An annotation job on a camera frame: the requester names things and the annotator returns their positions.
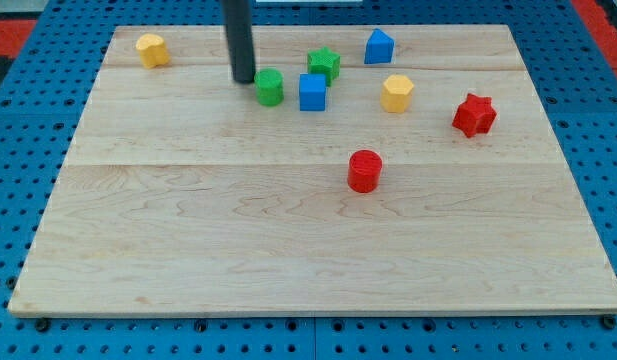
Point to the green star block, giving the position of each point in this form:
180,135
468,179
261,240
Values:
326,62

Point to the yellow hexagon block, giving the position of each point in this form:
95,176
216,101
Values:
396,93

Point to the red star block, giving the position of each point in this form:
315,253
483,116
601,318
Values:
475,115

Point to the red cylinder block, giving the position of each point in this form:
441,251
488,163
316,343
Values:
364,171

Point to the light wooden board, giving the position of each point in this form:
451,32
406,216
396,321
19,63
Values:
180,196

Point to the blue cube block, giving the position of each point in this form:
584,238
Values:
312,92

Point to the green cylinder block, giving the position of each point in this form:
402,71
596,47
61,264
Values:
269,87

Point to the blue pentagon block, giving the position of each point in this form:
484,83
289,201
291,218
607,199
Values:
379,48

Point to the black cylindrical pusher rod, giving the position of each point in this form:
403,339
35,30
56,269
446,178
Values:
238,30

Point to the yellow heart block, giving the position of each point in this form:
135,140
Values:
152,50

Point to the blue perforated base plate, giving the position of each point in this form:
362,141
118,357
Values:
45,91

